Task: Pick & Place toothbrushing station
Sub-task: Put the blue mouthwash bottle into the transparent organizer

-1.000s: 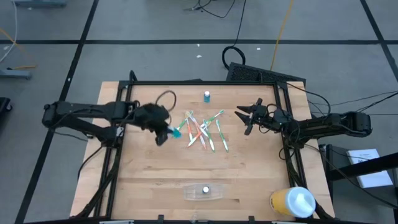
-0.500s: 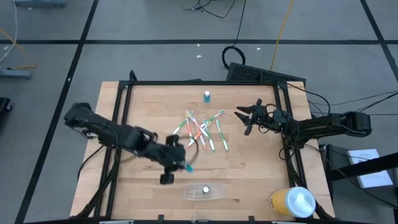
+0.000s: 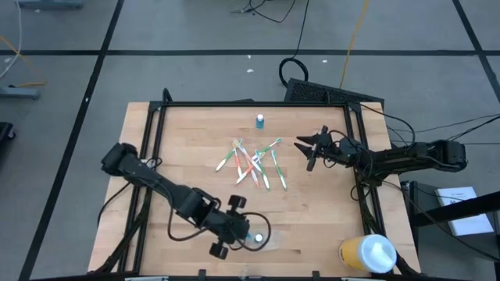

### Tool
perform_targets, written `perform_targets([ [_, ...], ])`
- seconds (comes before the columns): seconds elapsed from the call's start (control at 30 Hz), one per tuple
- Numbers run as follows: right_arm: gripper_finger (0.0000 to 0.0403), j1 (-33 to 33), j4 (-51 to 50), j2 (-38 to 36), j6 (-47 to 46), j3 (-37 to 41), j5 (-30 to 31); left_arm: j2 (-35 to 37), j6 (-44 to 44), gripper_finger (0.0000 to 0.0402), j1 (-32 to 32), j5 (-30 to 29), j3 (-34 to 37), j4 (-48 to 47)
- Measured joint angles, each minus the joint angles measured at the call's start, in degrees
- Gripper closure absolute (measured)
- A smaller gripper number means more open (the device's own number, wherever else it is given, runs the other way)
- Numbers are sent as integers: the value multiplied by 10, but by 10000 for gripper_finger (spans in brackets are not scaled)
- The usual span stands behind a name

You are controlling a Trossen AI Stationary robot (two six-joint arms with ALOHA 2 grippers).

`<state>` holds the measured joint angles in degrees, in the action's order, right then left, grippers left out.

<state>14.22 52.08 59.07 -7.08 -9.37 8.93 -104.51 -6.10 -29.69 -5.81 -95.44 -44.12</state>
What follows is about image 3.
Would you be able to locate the green white toothbrush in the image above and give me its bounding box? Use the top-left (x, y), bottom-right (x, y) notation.
top-left (215, 138), bottom-right (244, 173)
top-left (270, 149), bottom-right (288, 192)
top-left (253, 137), bottom-right (283, 161)
top-left (255, 150), bottom-right (271, 192)

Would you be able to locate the orange floor cable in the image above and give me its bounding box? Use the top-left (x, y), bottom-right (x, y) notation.
top-left (0, 34), bottom-right (47, 87)

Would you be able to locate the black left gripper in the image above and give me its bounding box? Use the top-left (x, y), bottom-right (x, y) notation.
top-left (202, 194), bottom-right (257, 261)

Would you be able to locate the black looped floor cable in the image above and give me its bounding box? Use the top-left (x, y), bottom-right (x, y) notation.
top-left (278, 0), bottom-right (312, 89)

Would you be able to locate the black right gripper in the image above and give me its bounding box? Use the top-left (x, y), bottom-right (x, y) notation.
top-left (293, 124), bottom-right (359, 173)

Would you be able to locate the black caster object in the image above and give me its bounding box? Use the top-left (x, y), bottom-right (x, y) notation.
top-left (0, 121), bottom-right (16, 153)

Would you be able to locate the grey metal bar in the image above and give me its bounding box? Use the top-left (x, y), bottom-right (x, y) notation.
top-left (15, 0), bottom-right (85, 11)

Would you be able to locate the black aluminium table frame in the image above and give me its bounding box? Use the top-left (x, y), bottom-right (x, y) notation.
top-left (92, 87), bottom-right (422, 281)

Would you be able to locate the yellow floor cable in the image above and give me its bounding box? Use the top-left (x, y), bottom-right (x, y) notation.
top-left (339, 0), bottom-right (370, 89)

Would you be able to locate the black stand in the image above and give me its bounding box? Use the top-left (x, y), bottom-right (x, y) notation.
top-left (401, 180), bottom-right (500, 281)

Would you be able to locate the black mesh computer tower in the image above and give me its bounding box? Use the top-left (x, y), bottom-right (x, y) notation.
top-left (284, 77), bottom-right (386, 106)

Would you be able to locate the yellow wipes canister white lid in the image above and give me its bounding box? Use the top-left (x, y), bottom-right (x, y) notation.
top-left (337, 233), bottom-right (398, 275)

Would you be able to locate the white booklet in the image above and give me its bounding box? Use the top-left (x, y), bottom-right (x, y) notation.
top-left (434, 186), bottom-right (495, 237)

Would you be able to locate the grey metal foot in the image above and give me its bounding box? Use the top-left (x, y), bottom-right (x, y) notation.
top-left (0, 86), bottom-right (41, 101)

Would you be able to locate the clear plastic bag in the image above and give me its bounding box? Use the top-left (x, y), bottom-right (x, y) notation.
top-left (226, 229), bottom-right (277, 253)

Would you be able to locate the white floor cable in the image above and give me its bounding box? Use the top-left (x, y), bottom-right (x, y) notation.
top-left (0, 0), bottom-right (23, 79)

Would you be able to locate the black cable over table corner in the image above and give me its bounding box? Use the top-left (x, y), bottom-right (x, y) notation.
top-left (359, 104), bottom-right (417, 148)

